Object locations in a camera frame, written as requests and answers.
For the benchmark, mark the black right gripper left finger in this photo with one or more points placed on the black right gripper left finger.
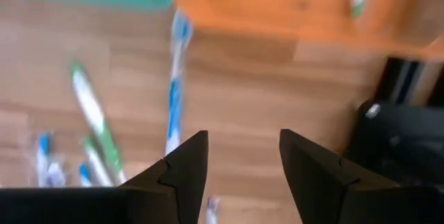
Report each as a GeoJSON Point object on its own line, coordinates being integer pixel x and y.
{"type": "Point", "coordinates": [187, 182]}

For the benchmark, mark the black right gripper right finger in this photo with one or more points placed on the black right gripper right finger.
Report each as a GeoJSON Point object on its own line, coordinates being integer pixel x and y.
{"type": "Point", "coordinates": [312, 189]}

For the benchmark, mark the purple toothbrush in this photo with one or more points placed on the purple toothbrush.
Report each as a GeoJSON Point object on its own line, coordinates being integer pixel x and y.
{"type": "Point", "coordinates": [55, 175]}
{"type": "Point", "coordinates": [211, 212]}

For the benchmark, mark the blue toothbrush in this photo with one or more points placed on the blue toothbrush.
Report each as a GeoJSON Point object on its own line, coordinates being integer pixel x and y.
{"type": "Point", "coordinates": [175, 102]}
{"type": "Point", "coordinates": [43, 154]}
{"type": "Point", "coordinates": [84, 173]}

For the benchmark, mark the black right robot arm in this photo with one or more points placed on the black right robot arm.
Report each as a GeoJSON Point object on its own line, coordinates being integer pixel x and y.
{"type": "Point", "coordinates": [406, 140]}

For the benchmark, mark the black aluminium rig frame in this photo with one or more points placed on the black aluminium rig frame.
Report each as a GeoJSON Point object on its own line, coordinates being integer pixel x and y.
{"type": "Point", "coordinates": [395, 82]}

